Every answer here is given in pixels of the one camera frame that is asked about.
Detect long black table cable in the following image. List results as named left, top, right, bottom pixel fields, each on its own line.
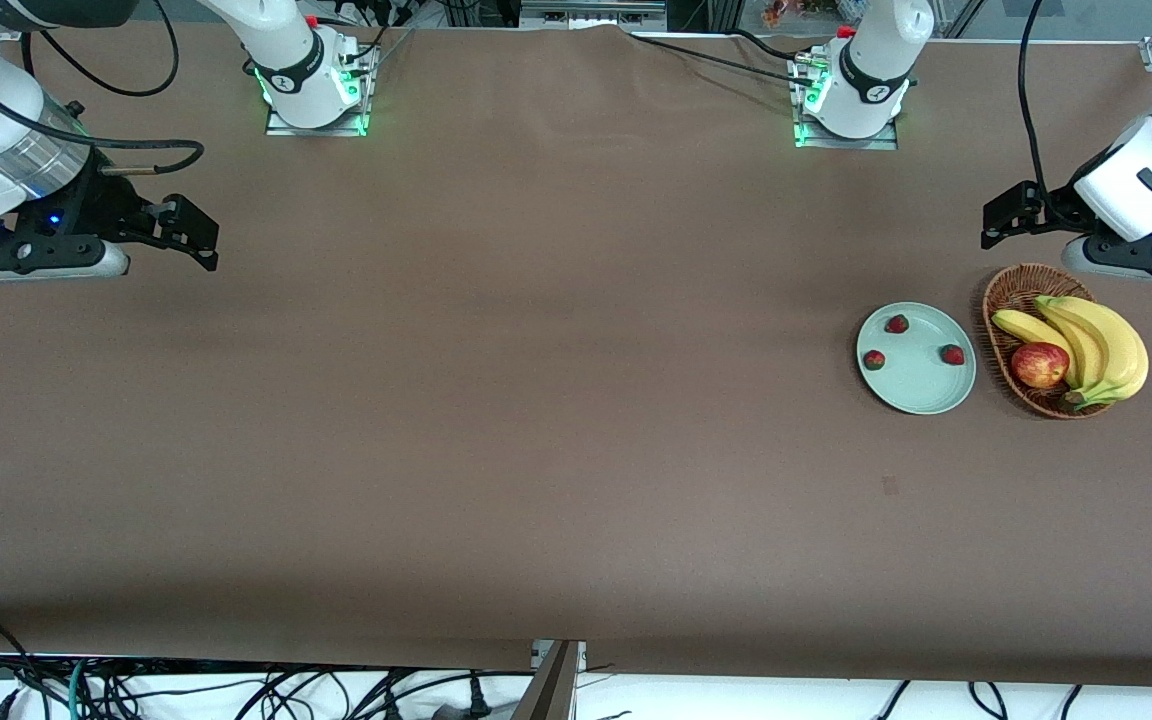
left=626, top=33, right=817, bottom=87

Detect silver background device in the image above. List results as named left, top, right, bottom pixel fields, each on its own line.
left=521, top=0, right=667, bottom=27

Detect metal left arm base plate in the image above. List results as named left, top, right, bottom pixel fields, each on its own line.
left=793, top=55, right=899, bottom=151

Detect orange red background objects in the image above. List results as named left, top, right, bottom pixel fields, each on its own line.
left=761, top=0, right=837, bottom=27

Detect red apple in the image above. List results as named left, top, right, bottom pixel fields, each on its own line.
left=1011, top=342, right=1071, bottom=390

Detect brown table cover sheet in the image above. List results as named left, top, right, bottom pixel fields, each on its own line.
left=0, top=20, right=1152, bottom=691

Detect pale green round plate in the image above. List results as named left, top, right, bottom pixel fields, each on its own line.
left=856, top=302, right=977, bottom=415

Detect black cable tangle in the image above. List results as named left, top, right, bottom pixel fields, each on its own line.
left=86, top=662, right=502, bottom=720

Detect yellow banana bunch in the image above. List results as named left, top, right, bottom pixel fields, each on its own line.
left=992, top=295, right=1150, bottom=411

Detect aluminium frame post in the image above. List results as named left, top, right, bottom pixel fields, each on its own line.
left=514, top=640, right=587, bottom=720

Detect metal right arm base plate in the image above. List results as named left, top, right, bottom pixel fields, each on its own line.
left=266, top=40, right=378, bottom=137

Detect brown wicker basket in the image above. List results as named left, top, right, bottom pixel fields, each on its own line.
left=982, top=263, right=1124, bottom=420

